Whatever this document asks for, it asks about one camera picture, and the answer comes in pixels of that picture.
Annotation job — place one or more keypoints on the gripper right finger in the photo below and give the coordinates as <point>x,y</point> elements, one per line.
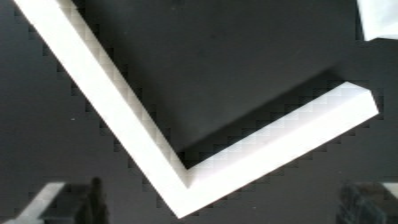
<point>369,203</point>

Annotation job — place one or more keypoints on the white U-shaped fence frame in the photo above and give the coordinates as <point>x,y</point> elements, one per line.
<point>191,186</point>

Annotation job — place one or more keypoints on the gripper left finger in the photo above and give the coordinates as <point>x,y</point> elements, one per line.
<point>68,204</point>

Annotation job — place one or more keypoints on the white drawer cabinet box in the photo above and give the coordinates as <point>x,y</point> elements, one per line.
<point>379,18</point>

